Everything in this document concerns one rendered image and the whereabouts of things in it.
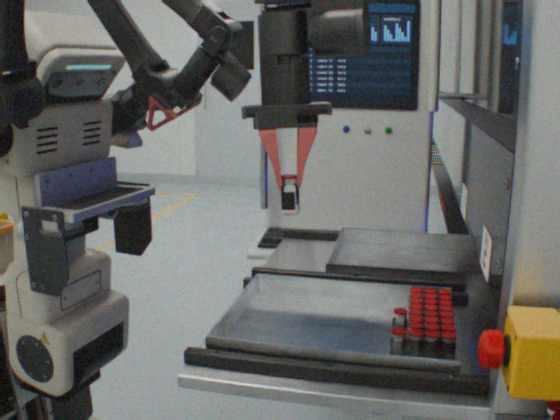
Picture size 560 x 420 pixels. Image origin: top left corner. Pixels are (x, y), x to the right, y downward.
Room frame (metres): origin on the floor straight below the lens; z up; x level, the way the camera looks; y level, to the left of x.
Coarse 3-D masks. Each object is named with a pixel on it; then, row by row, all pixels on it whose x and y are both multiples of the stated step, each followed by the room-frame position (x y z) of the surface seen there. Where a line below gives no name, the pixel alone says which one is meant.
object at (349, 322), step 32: (256, 288) 0.92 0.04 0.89; (288, 288) 0.92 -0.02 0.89; (320, 288) 0.91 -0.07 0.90; (352, 288) 0.90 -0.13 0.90; (384, 288) 0.88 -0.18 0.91; (448, 288) 0.86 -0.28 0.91; (224, 320) 0.75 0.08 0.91; (256, 320) 0.81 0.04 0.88; (288, 320) 0.81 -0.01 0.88; (320, 320) 0.81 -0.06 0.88; (352, 320) 0.81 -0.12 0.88; (384, 320) 0.81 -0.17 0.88; (256, 352) 0.67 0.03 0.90; (288, 352) 0.66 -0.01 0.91; (320, 352) 0.65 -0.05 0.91; (352, 352) 0.64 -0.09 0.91; (384, 352) 0.70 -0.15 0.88
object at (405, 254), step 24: (336, 240) 1.14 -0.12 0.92; (360, 240) 1.23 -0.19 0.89; (384, 240) 1.22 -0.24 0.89; (408, 240) 1.21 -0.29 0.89; (432, 240) 1.19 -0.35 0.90; (456, 240) 1.18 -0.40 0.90; (336, 264) 0.99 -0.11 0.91; (360, 264) 1.08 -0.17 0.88; (384, 264) 1.08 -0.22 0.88; (408, 264) 1.08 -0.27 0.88; (432, 264) 1.08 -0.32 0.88; (456, 264) 1.07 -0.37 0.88; (480, 264) 1.07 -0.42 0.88; (480, 288) 0.93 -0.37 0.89
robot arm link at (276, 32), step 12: (264, 12) 0.64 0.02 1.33; (276, 12) 0.63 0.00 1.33; (288, 12) 0.63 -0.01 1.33; (300, 12) 0.64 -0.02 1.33; (264, 24) 0.64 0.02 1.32; (276, 24) 0.63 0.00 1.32; (288, 24) 0.63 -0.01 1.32; (300, 24) 0.64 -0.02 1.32; (264, 36) 0.64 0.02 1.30; (276, 36) 0.63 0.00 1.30; (288, 36) 0.63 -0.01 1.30; (300, 36) 0.64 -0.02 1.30; (264, 48) 0.64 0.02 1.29; (276, 48) 0.63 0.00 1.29; (288, 48) 0.63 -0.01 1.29; (300, 48) 0.64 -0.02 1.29; (312, 48) 0.64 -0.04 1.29; (288, 60) 0.64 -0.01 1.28
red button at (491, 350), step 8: (480, 336) 0.50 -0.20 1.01; (488, 336) 0.48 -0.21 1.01; (496, 336) 0.48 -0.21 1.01; (480, 344) 0.49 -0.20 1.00; (488, 344) 0.48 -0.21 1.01; (496, 344) 0.48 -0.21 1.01; (480, 352) 0.48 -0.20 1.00; (488, 352) 0.47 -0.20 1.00; (496, 352) 0.47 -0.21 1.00; (504, 352) 0.48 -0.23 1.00; (480, 360) 0.48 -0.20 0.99; (488, 360) 0.47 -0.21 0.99; (496, 360) 0.47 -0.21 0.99; (488, 368) 0.48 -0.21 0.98; (496, 368) 0.48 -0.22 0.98
